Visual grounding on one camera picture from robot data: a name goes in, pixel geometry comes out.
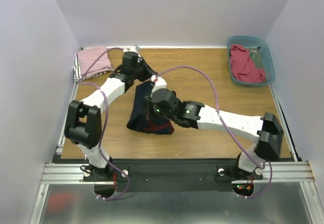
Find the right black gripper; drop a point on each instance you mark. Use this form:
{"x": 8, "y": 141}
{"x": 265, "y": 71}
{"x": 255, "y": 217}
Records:
{"x": 149, "y": 102}

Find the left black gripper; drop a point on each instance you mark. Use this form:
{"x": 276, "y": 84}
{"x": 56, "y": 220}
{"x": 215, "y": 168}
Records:
{"x": 148, "y": 71}

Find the navy jersey tank top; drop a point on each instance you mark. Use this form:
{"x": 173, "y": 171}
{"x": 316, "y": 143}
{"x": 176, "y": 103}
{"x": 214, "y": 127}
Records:
{"x": 139, "y": 121}

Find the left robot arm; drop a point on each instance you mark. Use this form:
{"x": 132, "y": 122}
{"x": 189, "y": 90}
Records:
{"x": 87, "y": 119}

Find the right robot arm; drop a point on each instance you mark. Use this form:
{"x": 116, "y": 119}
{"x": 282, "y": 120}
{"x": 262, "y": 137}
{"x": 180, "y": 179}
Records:
{"x": 264, "y": 132}

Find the pink folded tank top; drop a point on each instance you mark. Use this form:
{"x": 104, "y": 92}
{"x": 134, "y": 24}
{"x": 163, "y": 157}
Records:
{"x": 95, "y": 53}

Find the striped folded tank top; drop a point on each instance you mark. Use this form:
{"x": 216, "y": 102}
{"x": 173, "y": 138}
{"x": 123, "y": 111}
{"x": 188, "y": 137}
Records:
{"x": 81, "y": 65}

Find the red tank top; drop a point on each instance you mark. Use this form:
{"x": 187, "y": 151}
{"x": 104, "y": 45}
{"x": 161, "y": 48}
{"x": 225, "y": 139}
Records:
{"x": 242, "y": 66}

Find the green garment in bin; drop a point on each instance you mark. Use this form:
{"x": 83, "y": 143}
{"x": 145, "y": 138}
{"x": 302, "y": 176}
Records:
{"x": 255, "y": 57}

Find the teal plastic bin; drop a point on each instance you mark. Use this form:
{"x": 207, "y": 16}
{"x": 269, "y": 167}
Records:
{"x": 253, "y": 42}

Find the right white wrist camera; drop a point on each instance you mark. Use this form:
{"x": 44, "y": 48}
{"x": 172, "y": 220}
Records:
{"x": 158, "y": 83}

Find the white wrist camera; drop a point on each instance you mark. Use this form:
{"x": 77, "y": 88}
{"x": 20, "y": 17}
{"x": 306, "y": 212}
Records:
{"x": 158, "y": 83}
{"x": 135, "y": 49}

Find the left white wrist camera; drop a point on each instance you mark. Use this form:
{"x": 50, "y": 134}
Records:
{"x": 135, "y": 49}

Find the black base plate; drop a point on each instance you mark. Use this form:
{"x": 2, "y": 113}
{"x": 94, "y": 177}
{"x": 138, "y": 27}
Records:
{"x": 171, "y": 175}

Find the aluminium frame rail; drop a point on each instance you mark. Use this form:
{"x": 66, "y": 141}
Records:
{"x": 279, "y": 172}

